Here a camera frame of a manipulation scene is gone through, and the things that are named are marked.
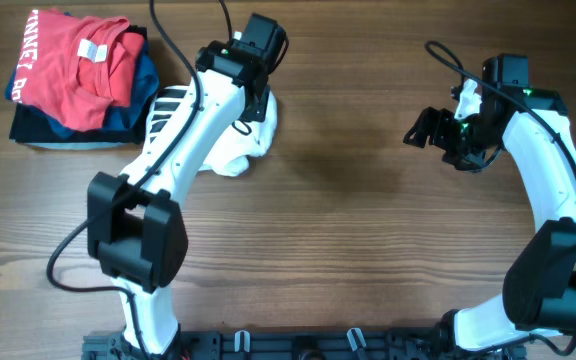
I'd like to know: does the white t-shirt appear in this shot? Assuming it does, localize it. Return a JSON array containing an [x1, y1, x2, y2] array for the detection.
[[147, 84, 279, 178]]

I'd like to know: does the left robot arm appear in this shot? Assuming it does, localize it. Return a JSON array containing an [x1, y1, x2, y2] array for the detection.
[[82, 14, 288, 359]]

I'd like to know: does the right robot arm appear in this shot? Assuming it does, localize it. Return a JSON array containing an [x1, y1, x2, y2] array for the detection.
[[404, 41, 576, 359]]

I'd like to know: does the blue folded garment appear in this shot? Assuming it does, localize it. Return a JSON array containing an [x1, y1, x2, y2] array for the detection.
[[4, 34, 160, 140]]

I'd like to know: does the red folded t-shirt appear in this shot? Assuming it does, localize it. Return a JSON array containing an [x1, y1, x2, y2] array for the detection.
[[11, 9, 145, 132]]

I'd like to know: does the black folded garment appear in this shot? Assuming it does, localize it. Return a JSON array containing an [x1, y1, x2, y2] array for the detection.
[[8, 24, 152, 147]]

